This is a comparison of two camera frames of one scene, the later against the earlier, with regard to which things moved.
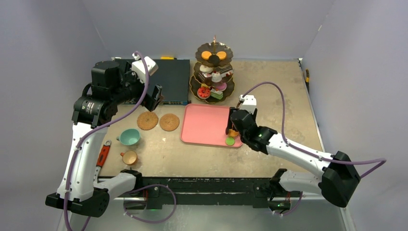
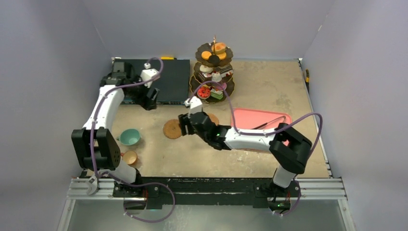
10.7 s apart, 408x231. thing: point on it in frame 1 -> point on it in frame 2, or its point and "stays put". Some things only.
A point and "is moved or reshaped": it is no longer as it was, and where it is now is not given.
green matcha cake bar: [217, 94] stays put
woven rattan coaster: [169, 122] -> [214, 118]
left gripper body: [139, 87] stays put
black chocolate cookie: [213, 60] stays put
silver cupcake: [216, 77] stays put
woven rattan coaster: [147, 120] -> [172, 129]
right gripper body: [235, 119] -> [187, 124]
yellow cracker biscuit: [222, 55] stays put
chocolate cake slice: [226, 72] stays put
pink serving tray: [206, 125] is moved or reshaped
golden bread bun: [233, 133] is moved or reshaped
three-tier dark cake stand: [213, 79] stays put
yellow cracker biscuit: [205, 55] stays put
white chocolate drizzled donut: [205, 69] stays put
